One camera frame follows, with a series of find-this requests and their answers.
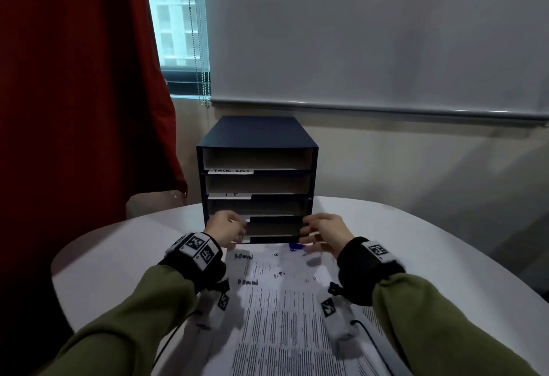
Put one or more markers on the person's left hand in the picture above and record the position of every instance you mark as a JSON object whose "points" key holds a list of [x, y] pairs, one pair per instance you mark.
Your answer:
{"points": [[225, 227]]}

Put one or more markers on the person's right hand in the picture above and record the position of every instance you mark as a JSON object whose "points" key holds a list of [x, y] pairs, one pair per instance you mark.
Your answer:
{"points": [[332, 232]]}

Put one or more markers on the dark blue paper tray organizer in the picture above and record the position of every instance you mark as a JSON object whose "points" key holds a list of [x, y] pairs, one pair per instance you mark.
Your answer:
{"points": [[257, 131]]}

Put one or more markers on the pile of printed papers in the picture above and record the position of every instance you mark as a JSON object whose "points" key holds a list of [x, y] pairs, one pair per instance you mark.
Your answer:
{"points": [[279, 324]]}

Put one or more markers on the person's left forearm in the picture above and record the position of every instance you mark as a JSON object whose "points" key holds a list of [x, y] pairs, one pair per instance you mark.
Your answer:
{"points": [[128, 328]]}

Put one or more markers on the person's right forearm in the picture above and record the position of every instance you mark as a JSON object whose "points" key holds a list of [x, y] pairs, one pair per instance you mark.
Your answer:
{"points": [[429, 328]]}

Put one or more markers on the black right wrist band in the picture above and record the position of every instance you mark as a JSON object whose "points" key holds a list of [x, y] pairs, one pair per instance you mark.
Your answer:
{"points": [[356, 273]]}

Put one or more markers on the black wrist band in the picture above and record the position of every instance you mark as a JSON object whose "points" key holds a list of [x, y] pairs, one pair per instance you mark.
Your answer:
{"points": [[188, 268], [356, 273]]}

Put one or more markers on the black left wrist band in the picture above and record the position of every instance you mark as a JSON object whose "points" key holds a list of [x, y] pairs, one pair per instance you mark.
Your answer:
{"points": [[188, 268]]}

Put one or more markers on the beige chair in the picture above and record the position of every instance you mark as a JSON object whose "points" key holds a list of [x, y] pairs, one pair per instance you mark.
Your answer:
{"points": [[150, 204]]}

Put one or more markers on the wide white roller blind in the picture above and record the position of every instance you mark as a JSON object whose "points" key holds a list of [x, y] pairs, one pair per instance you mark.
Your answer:
{"points": [[364, 32]]}

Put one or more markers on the red curtain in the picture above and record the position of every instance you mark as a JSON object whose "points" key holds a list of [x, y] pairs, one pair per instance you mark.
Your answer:
{"points": [[64, 88]]}

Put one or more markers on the window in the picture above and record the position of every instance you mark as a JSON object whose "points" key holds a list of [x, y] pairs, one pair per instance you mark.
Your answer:
{"points": [[171, 11]]}

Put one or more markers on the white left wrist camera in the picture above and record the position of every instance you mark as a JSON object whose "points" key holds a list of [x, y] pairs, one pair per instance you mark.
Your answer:
{"points": [[214, 315]]}

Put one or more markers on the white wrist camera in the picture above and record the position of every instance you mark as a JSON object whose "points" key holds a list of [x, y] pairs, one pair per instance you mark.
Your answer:
{"points": [[214, 315], [339, 324]]}

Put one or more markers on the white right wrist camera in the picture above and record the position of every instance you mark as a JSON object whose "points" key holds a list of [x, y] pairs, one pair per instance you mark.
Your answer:
{"points": [[339, 324]]}

